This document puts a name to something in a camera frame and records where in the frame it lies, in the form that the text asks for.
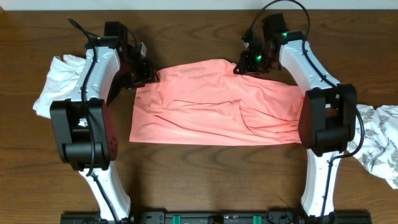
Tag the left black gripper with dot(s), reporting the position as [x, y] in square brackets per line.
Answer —
[146, 76]

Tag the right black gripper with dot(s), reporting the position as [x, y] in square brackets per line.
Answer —
[245, 66]

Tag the pink shirt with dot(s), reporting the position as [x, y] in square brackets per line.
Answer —
[206, 103]

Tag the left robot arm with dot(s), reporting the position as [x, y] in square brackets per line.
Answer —
[84, 131]

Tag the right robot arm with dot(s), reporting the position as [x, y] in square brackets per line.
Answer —
[327, 120]

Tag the black folded shirt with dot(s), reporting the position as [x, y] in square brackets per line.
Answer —
[114, 89]

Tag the white folded shirt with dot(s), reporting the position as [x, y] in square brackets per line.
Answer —
[61, 79]

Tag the white fern print shirt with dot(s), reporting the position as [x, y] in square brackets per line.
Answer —
[378, 154]

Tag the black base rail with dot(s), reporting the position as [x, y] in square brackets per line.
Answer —
[270, 217]

